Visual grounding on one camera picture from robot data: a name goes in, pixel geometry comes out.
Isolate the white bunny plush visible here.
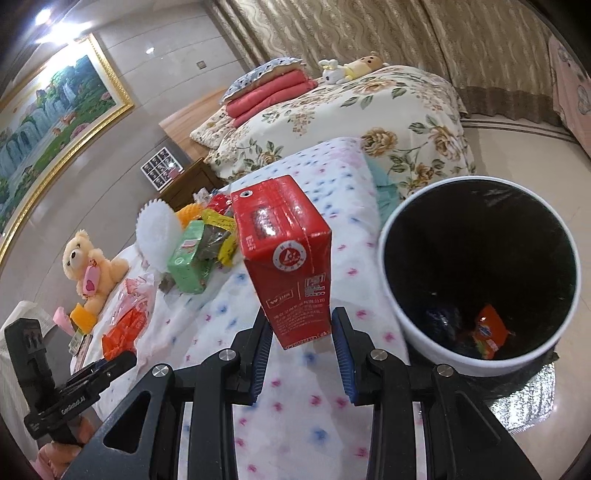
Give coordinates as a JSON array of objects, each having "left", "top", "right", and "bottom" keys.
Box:
[{"left": 318, "top": 59, "right": 352, "bottom": 85}]

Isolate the orange snack packet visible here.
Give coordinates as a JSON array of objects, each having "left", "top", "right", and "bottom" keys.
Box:
[{"left": 471, "top": 305, "right": 517, "bottom": 361}]

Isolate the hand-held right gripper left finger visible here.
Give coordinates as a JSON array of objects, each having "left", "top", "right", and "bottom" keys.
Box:
[{"left": 69, "top": 314, "right": 273, "bottom": 480}]

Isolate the photo collage frame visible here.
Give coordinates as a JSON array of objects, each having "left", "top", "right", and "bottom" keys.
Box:
[{"left": 140, "top": 147, "right": 185, "bottom": 191}]

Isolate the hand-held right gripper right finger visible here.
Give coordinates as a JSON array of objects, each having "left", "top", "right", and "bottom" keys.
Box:
[{"left": 330, "top": 305, "right": 541, "bottom": 480}]

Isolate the blue patterned pillow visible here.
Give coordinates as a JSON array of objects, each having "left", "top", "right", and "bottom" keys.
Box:
[{"left": 221, "top": 56, "right": 305, "bottom": 104}]

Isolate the beige patterned curtain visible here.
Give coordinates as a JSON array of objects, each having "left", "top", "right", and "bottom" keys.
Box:
[{"left": 217, "top": 0, "right": 561, "bottom": 123}]

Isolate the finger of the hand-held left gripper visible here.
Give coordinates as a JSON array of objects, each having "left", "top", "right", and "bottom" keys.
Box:
[{"left": 65, "top": 351, "right": 138, "bottom": 398}]

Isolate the white dotted blanket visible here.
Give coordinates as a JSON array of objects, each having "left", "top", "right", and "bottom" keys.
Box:
[{"left": 69, "top": 136, "right": 416, "bottom": 480}]

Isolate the orange plastic wrapper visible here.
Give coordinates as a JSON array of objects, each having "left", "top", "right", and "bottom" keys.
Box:
[{"left": 102, "top": 307, "right": 151, "bottom": 363}]

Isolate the silver foil mat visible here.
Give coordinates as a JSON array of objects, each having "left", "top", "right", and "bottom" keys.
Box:
[{"left": 489, "top": 353, "right": 561, "bottom": 435}]

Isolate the dark blue wrapper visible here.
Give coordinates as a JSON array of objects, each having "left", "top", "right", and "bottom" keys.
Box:
[{"left": 425, "top": 307, "right": 467, "bottom": 342}]

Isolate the person's left hand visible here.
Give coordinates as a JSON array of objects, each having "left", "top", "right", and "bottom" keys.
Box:
[{"left": 36, "top": 415, "right": 100, "bottom": 480}]

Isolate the pink heart print cover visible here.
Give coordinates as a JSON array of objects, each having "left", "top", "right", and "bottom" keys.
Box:
[{"left": 547, "top": 34, "right": 591, "bottom": 160}]

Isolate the red drink carton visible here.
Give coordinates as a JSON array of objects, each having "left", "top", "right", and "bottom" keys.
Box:
[{"left": 230, "top": 174, "right": 333, "bottom": 350}]

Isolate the wooden nightstand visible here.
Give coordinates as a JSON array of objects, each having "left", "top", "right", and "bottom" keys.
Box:
[{"left": 157, "top": 158, "right": 227, "bottom": 210}]

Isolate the yellow packet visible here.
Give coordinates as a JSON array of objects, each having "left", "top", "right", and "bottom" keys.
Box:
[{"left": 201, "top": 209, "right": 238, "bottom": 267}]

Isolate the pink cloth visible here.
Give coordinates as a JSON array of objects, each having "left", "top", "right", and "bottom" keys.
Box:
[{"left": 53, "top": 307, "right": 75, "bottom": 333}]

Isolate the white paper wrapper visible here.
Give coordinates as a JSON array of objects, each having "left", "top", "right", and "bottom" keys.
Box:
[{"left": 110, "top": 272, "right": 158, "bottom": 320}]

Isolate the white trash bin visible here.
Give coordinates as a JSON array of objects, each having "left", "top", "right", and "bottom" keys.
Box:
[{"left": 378, "top": 175, "right": 581, "bottom": 378}]

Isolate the floral duvet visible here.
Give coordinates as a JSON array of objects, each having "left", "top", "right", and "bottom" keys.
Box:
[{"left": 190, "top": 65, "right": 476, "bottom": 204}]

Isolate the wooden headboard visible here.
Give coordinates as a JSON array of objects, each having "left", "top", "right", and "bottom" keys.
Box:
[{"left": 159, "top": 88, "right": 229, "bottom": 167}]

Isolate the dark grey wrapper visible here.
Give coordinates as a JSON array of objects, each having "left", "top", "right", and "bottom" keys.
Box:
[{"left": 198, "top": 226, "right": 232, "bottom": 266}]

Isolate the beige teddy bear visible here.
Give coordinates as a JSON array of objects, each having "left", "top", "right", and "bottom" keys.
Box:
[{"left": 62, "top": 229, "right": 130, "bottom": 324}]

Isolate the red snack packet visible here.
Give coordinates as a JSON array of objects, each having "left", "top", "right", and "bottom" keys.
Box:
[{"left": 205, "top": 194, "right": 234, "bottom": 217}]

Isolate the yellow block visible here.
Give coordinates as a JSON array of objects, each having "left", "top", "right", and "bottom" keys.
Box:
[{"left": 69, "top": 302, "right": 98, "bottom": 333}]

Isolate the yellow bear plush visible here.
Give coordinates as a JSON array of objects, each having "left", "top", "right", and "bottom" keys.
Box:
[{"left": 344, "top": 54, "right": 391, "bottom": 79}]

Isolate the floral pillow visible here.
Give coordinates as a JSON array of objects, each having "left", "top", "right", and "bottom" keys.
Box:
[{"left": 190, "top": 108, "right": 237, "bottom": 149}]

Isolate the green packet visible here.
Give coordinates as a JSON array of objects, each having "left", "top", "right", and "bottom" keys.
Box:
[{"left": 167, "top": 220, "right": 218, "bottom": 295}]

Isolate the gold framed landscape painting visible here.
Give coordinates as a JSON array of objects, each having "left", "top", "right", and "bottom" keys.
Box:
[{"left": 0, "top": 32, "right": 136, "bottom": 273}]

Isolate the folded red blanket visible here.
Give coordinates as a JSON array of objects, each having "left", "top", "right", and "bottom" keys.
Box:
[{"left": 225, "top": 69, "right": 319, "bottom": 127}]

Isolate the orange foam fruit net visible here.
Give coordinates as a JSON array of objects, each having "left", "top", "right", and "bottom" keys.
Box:
[{"left": 175, "top": 204, "right": 204, "bottom": 229}]

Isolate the teal bed sheet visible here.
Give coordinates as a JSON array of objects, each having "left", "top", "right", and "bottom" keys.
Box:
[{"left": 365, "top": 154, "right": 402, "bottom": 217}]

